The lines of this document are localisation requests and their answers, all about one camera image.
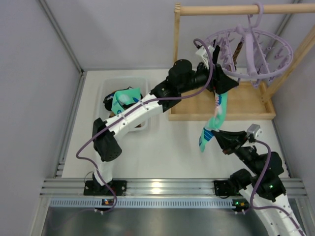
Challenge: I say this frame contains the green sock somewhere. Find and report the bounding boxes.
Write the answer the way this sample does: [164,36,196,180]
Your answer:
[198,92,228,152]
[111,88,141,115]

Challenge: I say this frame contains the lilac round clip hanger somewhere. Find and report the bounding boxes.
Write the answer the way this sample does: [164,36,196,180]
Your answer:
[205,2,293,88]

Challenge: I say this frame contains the black blue sport sock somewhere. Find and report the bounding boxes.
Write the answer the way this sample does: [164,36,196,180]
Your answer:
[103,87,133,111]

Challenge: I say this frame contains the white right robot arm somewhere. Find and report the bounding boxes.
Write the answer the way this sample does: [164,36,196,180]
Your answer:
[212,124,305,236]

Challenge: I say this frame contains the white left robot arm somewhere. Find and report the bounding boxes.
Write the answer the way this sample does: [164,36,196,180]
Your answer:
[84,46,239,196]

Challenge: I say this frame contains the wooden hanger rack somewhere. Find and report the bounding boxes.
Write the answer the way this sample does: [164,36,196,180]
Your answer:
[168,2,315,122]

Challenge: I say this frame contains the brown striped sock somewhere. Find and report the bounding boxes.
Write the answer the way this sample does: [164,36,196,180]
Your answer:
[232,41,244,70]

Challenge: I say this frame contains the white plastic basket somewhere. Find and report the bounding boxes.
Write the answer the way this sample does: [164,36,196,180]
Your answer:
[94,76,149,120]

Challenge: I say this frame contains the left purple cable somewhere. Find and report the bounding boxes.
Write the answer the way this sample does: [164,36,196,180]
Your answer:
[75,38,214,213]

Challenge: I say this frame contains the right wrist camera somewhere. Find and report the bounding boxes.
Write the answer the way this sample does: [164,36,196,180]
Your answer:
[246,124,262,143]

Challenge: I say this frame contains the aluminium mounting rail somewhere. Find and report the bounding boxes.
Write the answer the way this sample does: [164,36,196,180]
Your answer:
[39,178,308,209]

